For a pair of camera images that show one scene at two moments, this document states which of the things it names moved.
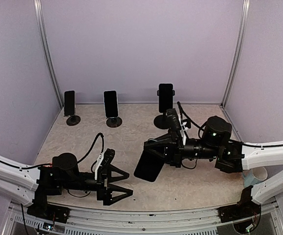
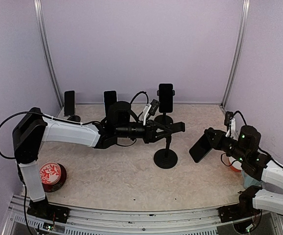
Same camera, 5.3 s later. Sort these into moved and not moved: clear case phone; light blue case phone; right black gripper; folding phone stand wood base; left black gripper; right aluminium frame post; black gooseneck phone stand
Moved: right black gripper; left black gripper
Not moved: black gooseneck phone stand; folding phone stand wood base; clear case phone; right aluminium frame post; light blue case phone
